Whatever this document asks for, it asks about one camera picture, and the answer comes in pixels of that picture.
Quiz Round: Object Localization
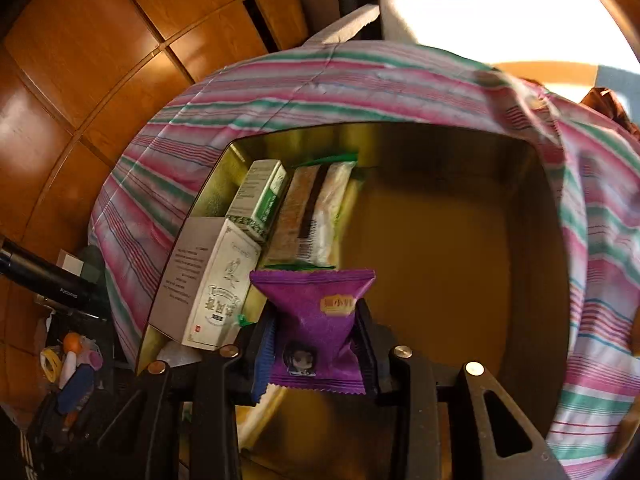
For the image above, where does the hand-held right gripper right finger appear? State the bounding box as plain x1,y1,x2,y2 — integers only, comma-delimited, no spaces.
352,300,571,480

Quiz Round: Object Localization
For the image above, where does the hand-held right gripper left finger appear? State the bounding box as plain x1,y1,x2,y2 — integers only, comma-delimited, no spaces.
97,305,281,480

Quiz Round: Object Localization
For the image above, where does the purple snack packet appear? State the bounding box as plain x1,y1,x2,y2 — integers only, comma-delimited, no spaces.
249,267,377,397

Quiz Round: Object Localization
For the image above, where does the large white carton box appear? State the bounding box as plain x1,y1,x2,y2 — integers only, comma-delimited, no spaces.
148,216,262,352

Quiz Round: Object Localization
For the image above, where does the gold tin box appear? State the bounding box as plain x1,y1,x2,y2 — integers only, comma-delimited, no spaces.
135,122,571,480

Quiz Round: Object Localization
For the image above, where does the green edged snack packet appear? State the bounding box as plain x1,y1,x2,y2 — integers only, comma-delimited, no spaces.
260,152,360,271

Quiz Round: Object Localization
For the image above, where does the small green white box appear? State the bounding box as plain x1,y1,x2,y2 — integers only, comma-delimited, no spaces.
225,159,288,243

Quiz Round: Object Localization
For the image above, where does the dark green pouch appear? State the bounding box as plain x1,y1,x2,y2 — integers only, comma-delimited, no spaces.
80,245,108,283

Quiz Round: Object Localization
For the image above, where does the white bottle orange cap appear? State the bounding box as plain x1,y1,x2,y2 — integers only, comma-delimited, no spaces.
59,332,83,391

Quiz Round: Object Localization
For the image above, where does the black storage basket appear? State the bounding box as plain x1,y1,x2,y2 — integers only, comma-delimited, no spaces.
25,310,151,480

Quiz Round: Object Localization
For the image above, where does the black cylinder tube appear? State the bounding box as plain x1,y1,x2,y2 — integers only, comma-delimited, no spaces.
0,237,101,311

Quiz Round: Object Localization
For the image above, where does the striped tablecloth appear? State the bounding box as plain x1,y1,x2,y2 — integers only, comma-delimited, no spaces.
89,40,640,480

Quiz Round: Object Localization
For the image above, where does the red brown cloth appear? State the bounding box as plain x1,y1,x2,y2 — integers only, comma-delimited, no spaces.
580,85,640,136

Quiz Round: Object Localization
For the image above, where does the wooden wardrobe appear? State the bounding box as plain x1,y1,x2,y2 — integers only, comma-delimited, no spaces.
0,0,311,426

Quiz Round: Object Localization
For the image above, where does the blue tool handle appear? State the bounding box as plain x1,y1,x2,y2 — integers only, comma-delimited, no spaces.
56,364,96,413

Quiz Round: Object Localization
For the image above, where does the yellow ring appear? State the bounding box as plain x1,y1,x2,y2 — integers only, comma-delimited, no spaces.
40,349,63,383

